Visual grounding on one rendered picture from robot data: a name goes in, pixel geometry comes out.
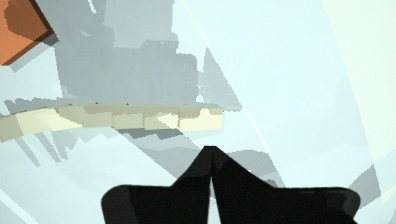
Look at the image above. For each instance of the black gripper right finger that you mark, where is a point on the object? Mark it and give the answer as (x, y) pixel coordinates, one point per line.
(243, 198)

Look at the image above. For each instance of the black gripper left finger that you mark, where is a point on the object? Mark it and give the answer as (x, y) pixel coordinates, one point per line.
(186, 201)

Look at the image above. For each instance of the orange flat square tile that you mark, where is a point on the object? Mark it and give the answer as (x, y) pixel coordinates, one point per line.
(22, 26)

